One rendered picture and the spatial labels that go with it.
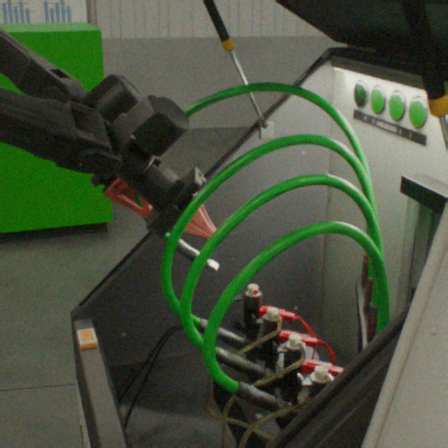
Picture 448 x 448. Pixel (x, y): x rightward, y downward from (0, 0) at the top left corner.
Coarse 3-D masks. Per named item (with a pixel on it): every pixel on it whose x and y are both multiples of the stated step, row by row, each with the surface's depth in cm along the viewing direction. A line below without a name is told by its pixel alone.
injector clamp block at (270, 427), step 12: (228, 372) 105; (240, 372) 104; (216, 384) 108; (216, 396) 109; (228, 396) 102; (276, 396) 99; (240, 408) 96; (252, 408) 96; (264, 408) 96; (240, 420) 97; (252, 420) 93; (276, 420) 100; (240, 432) 98; (252, 432) 92; (276, 432) 91; (252, 444) 92; (264, 444) 88
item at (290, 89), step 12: (252, 84) 96; (264, 84) 96; (276, 84) 96; (288, 84) 96; (216, 96) 97; (228, 96) 97; (300, 96) 96; (312, 96) 96; (192, 108) 98; (324, 108) 96; (336, 120) 97; (348, 132) 97; (360, 156) 98
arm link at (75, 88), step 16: (0, 32) 105; (0, 48) 104; (16, 48) 104; (0, 64) 105; (16, 64) 104; (32, 64) 103; (48, 64) 106; (16, 80) 104; (32, 80) 103; (48, 80) 103; (64, 80) 104; (32, 96) 104; (80, 96) 107
